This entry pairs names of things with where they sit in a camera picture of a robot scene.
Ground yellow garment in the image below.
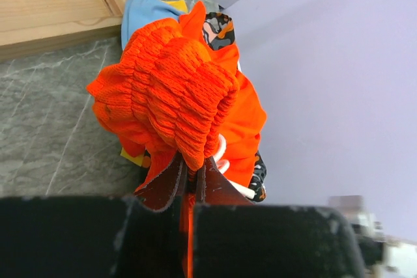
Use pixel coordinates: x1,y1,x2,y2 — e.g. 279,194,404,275
120,0,190,167

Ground wooden clothes rack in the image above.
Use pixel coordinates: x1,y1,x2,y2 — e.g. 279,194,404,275
1,0,126,61

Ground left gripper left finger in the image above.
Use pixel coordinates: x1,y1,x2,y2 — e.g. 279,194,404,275
134,154,188,212

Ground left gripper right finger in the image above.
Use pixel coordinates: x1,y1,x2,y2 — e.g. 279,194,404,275
195,158,253,206

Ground light blue garment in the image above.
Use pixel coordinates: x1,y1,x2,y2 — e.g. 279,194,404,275
121,0,186,51

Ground orange shorts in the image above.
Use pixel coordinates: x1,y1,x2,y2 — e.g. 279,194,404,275
87,2,257,277

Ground camouflage patterned shorts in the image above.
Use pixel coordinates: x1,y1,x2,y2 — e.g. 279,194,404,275
143,12,268,203

